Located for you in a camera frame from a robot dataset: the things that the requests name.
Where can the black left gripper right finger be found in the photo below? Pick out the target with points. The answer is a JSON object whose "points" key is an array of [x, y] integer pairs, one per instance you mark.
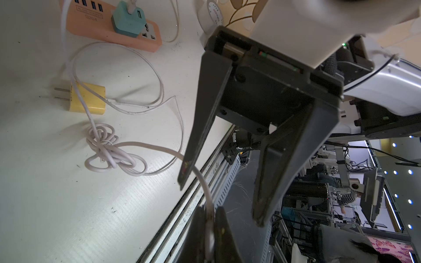
{"points": [[225, 249]]}

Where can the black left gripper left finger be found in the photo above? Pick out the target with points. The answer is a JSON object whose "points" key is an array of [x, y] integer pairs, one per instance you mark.
{"points": [[197, 246]]}

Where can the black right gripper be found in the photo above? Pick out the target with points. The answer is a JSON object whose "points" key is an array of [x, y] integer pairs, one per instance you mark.
{"points": [[253, 87]]}

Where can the white charging cable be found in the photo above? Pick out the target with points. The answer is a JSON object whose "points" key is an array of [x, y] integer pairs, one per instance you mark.
{"points": [[108, 154]]}

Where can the teal charger plug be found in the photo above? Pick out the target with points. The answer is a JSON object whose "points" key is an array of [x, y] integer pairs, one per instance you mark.
{"points": [[128, 19]]}

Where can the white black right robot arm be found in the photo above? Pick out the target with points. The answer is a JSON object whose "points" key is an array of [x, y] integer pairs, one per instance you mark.
{"points": [[334, 36]]}

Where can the white tape roll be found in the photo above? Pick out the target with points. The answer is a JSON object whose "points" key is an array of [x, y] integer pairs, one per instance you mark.
{"points": [[210, 16]]}

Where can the yellow charger plug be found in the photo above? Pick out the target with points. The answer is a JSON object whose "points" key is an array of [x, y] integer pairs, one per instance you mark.
{"points": [[95, 105]]}

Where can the pink power strip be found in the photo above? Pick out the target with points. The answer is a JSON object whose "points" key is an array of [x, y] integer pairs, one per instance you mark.
{"points": [[93, 19]]}

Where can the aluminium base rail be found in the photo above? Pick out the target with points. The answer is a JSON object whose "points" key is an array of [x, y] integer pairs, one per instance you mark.
{"points": [[232, 186]]}

